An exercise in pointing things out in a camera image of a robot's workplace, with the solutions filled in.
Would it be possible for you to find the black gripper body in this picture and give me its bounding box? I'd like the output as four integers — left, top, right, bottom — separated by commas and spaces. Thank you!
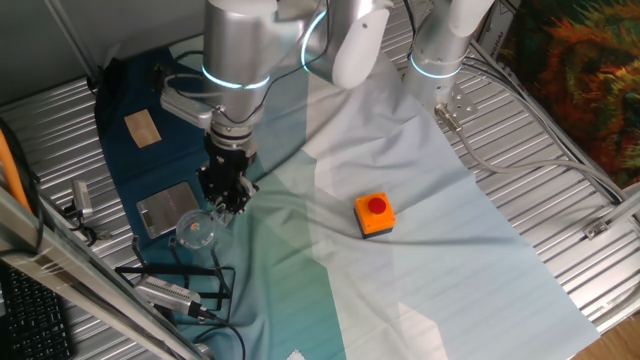
197, 142, 257, 201

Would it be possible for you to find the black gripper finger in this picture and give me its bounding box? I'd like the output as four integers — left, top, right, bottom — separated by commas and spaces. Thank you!
229, 178, 260, 215
202, 192, 229, 211

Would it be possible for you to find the clear glass cup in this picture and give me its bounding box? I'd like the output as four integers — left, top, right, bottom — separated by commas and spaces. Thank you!
174, 203, 227, 251

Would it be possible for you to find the silver digital kitchen scale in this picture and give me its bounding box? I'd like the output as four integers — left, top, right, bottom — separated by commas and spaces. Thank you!
135, 181, 204, 240

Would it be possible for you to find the wooden block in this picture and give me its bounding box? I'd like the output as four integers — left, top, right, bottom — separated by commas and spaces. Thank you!
123, 108, 163, 149

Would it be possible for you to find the orange emergency stop button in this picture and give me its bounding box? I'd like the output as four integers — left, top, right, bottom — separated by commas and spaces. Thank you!
353, 191, 397, 240

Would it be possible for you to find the grey metal pole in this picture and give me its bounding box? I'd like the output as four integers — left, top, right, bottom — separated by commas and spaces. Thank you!
43, 0, 101, 84

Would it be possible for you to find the orange pole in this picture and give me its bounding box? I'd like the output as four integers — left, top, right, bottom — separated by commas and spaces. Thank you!
0, 127, 27, 214

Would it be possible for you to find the black keyboard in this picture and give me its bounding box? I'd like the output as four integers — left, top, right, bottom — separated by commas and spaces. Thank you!
0, 262, 74, 360

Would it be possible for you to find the teal and white tablecloth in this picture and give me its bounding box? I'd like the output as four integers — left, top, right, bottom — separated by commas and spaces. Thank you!
94, 0, 601, 360

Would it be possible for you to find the cardboard box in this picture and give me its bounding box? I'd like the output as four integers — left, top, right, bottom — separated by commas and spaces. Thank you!
474, 0, 524, 49

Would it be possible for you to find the colourful patterned fabric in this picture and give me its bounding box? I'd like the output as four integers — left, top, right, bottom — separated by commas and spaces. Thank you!
499, 0, 640, 189

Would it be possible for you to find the aluminium profile bar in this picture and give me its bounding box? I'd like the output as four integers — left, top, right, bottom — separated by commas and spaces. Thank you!
597, 182, 640, 236

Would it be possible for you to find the black wire cup rack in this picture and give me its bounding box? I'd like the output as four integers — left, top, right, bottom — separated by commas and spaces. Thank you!
114, 234, 237, 324

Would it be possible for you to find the silver depth camera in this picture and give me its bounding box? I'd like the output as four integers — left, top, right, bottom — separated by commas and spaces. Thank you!
133, 274, 219, 322

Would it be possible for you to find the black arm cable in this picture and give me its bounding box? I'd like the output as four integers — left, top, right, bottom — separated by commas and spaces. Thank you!
219, 0, 334, 126
398, 0, 419, 59

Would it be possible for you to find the black camera cable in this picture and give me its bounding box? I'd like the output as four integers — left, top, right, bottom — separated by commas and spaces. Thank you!
199, 309, 247, 360

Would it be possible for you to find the small camera on mount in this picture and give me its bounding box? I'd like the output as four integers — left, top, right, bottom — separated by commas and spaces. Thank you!
62, 178, 112, 241

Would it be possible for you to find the aluminium frame beam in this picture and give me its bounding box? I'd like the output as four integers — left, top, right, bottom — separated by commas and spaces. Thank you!
0, 187, 209, 360

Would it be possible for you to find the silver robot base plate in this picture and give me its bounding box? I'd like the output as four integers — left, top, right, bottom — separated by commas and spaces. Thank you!
434, 82, 479, 134

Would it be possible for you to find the thick grey base cable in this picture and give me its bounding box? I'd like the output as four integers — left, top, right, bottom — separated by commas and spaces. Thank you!
433, 102, 632, 202

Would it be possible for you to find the small metal bracket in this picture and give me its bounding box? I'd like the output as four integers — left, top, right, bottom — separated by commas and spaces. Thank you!
582, 218, 610, 240

